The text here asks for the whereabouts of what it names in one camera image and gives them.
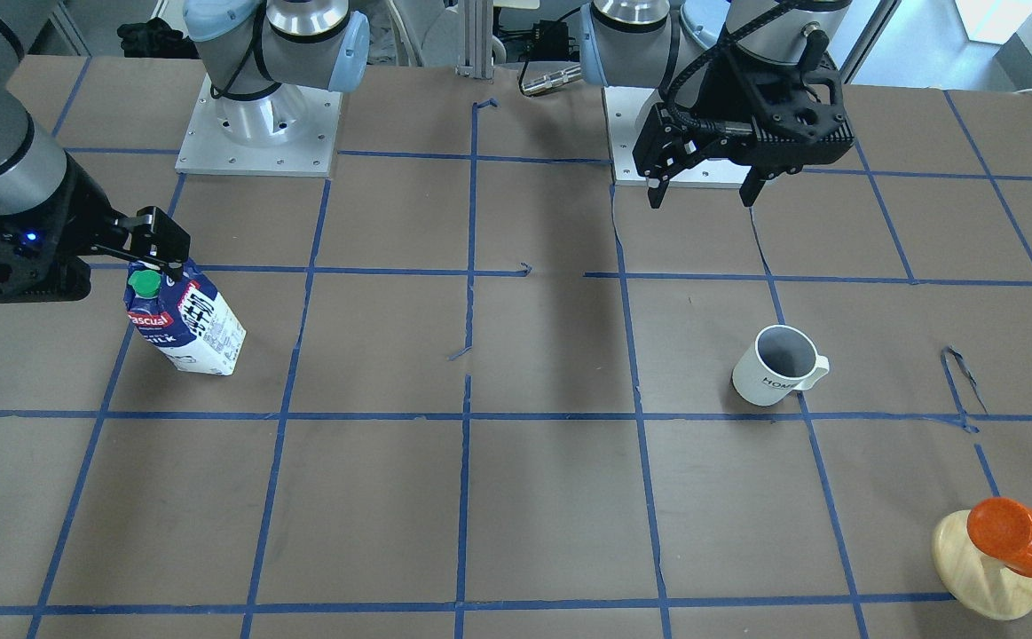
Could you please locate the blue white milk carton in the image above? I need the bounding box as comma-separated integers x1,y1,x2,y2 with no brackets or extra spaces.
123,259,247,375

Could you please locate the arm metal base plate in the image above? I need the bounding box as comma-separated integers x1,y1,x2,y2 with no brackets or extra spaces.
175,78,344,178
603,86,757,189

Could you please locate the aluminium frame post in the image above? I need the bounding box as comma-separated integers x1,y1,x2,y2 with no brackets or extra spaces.
455,0,494,82

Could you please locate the white ceramic mug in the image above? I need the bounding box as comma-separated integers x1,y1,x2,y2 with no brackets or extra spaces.
731,325,831,406

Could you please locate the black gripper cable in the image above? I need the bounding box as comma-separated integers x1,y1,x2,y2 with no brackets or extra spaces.
665,0,800,134

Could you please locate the orange cup on stand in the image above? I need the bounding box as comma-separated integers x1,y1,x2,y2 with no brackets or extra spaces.
966,497,1032,578

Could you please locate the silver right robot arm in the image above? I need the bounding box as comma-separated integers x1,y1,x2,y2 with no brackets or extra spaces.
0,1,370,303

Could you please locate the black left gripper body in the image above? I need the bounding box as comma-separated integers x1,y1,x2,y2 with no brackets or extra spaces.
632,44,854,178

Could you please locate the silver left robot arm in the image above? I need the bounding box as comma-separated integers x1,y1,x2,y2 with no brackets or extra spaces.
579,1,854,207

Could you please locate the round wooden stand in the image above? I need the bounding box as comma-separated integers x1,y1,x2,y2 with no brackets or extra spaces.
931,509,1032,621

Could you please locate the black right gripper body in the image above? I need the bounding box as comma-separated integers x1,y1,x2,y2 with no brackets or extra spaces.
0,159,139,303

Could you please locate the silver metal connector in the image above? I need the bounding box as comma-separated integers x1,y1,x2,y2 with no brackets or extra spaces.
519,64,583,98

